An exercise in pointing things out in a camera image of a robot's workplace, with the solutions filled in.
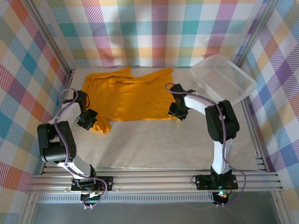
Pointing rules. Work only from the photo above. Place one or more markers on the orange t-shirt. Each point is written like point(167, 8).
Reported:
point(130, 98)

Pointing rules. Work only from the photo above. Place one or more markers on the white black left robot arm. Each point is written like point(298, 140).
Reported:
point(78, 164)

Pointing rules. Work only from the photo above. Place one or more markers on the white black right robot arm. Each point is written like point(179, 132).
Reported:
point(220, 154)

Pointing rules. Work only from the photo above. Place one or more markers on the white perforated plastic basket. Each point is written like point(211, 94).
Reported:
point(224, 78)

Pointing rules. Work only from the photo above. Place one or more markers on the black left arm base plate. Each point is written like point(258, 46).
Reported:
point(108, 183)

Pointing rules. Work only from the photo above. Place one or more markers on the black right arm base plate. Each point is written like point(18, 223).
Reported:
point(203, 182)

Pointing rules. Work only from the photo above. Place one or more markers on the aluminium mounting rail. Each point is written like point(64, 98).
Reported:
point(154, 182)

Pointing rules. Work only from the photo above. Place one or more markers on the aluminium frame post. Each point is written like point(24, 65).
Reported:
point(46, 35)
point(254, 32)

